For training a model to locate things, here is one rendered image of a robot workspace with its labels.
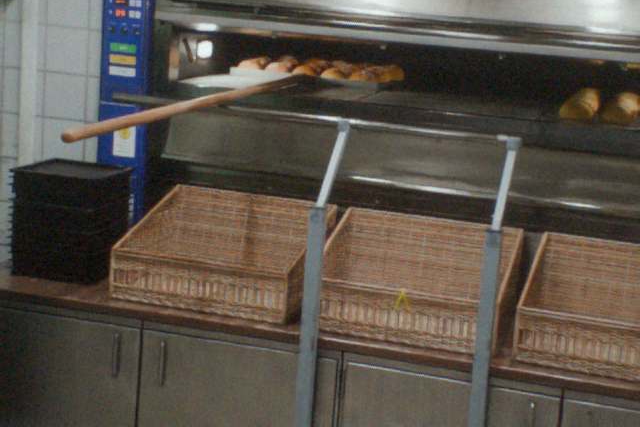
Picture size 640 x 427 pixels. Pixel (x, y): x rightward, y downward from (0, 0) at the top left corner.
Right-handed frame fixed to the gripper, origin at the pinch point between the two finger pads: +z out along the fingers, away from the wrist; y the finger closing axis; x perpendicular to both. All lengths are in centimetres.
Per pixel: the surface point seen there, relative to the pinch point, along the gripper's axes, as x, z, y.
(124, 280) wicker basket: 0, 84, -48
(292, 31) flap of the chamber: 37, 9, -81
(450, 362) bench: 100, 93, -43
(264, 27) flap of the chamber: 28, 8, -81
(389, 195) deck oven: 67, 58, -97
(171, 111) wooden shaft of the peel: 25.5, 29.2, -18.0
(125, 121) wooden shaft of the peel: 26.0, 29.5, 10.0
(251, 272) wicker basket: 40, 76, -47
